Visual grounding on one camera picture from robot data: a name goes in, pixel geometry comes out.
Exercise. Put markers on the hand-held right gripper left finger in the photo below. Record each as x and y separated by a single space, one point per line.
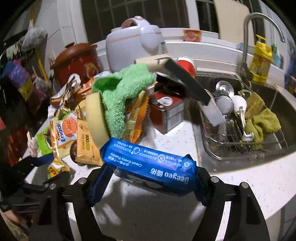
85 190

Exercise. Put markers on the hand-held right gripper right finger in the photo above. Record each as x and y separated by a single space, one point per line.
209 192

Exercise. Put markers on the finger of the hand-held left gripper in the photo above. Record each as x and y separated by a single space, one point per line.
42 159

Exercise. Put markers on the blue tissue pack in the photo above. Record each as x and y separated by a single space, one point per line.
148 162

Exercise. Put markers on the small yellow wrapper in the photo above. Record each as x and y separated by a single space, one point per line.
57 166

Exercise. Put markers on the white crumpled paper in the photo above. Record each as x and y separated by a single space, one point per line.
32 146

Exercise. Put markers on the green snack packet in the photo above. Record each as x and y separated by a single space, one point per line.
45 141

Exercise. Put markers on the red plastic bag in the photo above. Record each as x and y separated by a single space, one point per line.
13 143

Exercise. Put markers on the orange cookie packet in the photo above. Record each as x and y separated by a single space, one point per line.
67 132

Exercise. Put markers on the yellow brown bar packet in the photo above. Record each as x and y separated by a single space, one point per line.
86 143

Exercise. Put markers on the brown white wrapper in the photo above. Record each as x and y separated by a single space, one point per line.
62 97

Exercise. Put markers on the yellow sponge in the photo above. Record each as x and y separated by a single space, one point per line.
96 120

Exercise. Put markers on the purple plastic bag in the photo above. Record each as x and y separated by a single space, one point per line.
23 83

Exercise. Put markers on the translucent white rice paddle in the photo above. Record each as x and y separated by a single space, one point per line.
214 113

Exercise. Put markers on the olive green cloth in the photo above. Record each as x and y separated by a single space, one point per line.
263 122

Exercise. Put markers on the steel cup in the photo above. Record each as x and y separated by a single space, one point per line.
223 104

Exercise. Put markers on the red carton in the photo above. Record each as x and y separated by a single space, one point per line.
161 115

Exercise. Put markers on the orange zigzag edge packet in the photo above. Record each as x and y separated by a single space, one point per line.
138 115

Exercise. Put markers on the white round spoon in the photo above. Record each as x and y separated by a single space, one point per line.
239 103

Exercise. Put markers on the green fluffy cloth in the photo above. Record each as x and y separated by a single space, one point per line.
115 99

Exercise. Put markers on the brown clay pot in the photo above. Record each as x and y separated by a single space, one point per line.
74 62

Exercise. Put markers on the steel pot lid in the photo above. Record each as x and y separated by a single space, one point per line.
225 88

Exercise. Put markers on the steel sink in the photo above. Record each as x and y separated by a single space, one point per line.
277 102

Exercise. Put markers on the grey plastic bag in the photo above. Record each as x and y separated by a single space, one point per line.
34 38

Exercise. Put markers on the red paper cup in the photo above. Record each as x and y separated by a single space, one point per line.
188 67

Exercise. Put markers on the yellow detergent bottle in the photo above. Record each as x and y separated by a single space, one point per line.
261 62

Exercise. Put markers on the white rice cooker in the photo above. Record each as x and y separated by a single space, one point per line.
129 46

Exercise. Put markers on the beige cardboard tube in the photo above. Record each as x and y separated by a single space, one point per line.
150 61

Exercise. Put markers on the steel faucet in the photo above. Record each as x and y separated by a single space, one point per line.
245 46

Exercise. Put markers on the teal bottle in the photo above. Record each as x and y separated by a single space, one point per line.
276 55

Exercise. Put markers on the red instant noodle bowl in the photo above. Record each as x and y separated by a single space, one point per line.
193 36

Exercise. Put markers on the beige cutting board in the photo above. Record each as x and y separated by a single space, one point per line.
231 20

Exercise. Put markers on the window with bars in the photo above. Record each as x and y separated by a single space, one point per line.
138 11

